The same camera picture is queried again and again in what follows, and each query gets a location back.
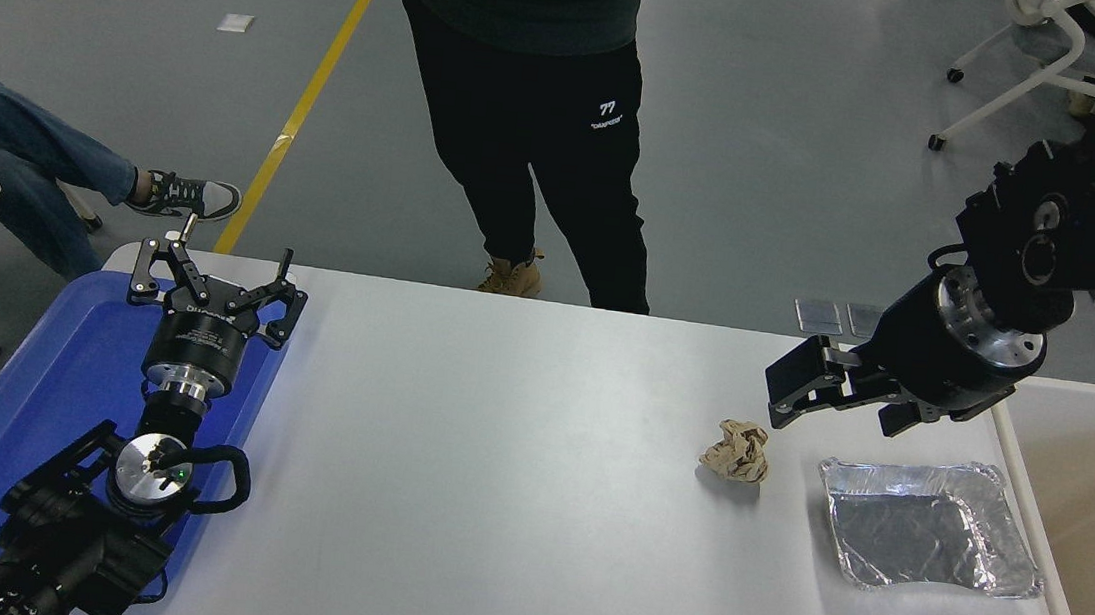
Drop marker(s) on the white wheeled chair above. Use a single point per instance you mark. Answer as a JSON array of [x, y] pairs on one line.
[[1032, 73]]

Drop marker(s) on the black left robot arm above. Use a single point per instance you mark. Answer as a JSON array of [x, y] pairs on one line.
[[73, 543]]

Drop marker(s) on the metal floor plate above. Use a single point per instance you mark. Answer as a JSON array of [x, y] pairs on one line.
[[819, 317], [863, 318]]

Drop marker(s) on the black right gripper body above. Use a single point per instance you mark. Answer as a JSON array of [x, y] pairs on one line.
[[915, 348]]

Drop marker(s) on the silver foil tray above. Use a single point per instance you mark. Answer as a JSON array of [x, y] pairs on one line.
[[928, 530]]

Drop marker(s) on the blue plastic tray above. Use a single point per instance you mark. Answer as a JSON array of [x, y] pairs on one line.
[[56, 401]]

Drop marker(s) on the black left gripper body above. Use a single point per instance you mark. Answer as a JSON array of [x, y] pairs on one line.
[[198, 342]]

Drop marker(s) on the crumpled tan paper ball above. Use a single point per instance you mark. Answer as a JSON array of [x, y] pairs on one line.
[[736, 452]]

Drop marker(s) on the white paper scrap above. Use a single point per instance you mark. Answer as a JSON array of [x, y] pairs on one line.
[[235, 22]]

